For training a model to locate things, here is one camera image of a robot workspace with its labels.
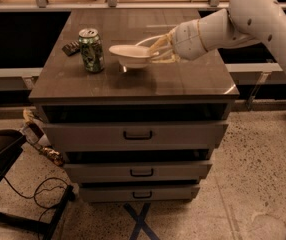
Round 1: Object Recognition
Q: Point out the top grey drawer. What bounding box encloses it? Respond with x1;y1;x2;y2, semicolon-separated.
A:
44;121;228;152

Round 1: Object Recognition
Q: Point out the bottom grey drawer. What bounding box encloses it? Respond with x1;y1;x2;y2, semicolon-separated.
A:
79;184;200;203

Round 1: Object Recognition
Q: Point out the black chair frame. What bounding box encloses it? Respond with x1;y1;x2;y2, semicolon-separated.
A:
0;129;75;240

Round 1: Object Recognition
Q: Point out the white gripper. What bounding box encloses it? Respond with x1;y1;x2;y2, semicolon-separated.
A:
149;20;207;64

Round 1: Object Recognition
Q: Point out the middle grey drawer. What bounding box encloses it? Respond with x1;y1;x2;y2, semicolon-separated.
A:
64;161;212;183

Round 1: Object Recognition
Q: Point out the black floor cable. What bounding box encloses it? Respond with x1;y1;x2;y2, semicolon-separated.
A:
3;175;71;240

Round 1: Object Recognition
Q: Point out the grey drawer cabinet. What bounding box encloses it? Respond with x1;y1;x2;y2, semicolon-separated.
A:
30;9;239;202

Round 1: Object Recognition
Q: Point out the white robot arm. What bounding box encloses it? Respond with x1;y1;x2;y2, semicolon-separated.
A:
164;0;286;240

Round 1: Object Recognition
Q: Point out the white paper bowl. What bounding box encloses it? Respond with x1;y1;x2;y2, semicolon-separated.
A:
109;45;152;69

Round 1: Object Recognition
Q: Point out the small dark snack bar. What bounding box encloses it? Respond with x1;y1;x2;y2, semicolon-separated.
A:
62;41;80;56

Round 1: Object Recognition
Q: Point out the grey drawer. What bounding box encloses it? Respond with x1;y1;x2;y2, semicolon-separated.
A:
44;121;228;152
64;161;212;183
79;184;200;203

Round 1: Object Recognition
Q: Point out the green soda can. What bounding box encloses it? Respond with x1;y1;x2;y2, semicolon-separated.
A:
78;28;104;73

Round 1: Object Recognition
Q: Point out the crumpled snack bag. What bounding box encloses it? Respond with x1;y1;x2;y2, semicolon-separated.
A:
21;108;64;167

